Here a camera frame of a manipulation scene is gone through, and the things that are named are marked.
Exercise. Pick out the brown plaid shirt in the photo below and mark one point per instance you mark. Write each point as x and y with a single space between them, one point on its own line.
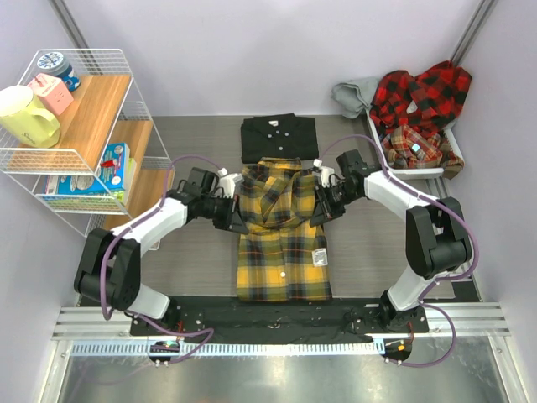
405 148

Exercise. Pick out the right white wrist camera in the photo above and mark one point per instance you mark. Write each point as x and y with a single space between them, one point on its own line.
324 173

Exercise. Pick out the white laundry basket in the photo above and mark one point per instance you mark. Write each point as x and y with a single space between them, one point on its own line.
418 174

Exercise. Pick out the red black plaid shirt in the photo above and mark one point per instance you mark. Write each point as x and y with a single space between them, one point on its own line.
426 102

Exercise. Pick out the yellow green pitcher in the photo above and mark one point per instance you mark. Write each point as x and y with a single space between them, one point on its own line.
26 118

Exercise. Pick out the green box on shelf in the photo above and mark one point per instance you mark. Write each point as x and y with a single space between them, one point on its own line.
122 184

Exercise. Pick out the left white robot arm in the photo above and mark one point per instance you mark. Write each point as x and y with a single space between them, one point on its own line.
109 271

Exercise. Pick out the white wire shelf rack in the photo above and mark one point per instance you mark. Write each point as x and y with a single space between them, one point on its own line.
108 107

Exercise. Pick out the folded black shirt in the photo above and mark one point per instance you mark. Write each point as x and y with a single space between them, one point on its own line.
284 136

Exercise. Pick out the grey crumpled shirt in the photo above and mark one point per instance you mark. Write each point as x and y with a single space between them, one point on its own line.
355 97

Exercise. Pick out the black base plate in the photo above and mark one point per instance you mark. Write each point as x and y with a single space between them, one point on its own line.
233 318

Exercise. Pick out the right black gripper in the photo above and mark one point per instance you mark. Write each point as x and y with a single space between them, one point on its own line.
320 215

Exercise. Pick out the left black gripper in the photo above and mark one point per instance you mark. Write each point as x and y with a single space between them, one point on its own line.
237 224

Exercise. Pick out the white slotted cable duct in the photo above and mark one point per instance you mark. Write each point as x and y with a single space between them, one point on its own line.
154 348

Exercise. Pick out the pink cube box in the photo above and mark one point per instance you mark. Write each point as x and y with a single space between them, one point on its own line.
52 92

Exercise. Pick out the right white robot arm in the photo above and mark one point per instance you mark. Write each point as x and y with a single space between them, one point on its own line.
436 243

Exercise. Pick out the yellow plaid long sleeve shirt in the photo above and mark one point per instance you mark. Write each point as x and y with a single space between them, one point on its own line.
283 257

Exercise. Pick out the blue patterned tin can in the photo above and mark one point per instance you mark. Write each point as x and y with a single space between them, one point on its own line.
54 63

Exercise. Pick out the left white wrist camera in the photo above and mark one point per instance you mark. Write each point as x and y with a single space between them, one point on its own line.
227 183

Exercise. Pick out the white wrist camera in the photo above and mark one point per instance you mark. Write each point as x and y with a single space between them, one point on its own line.
227 183
324 173

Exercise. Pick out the blue product box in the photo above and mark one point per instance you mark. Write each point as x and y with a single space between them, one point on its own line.
113 163

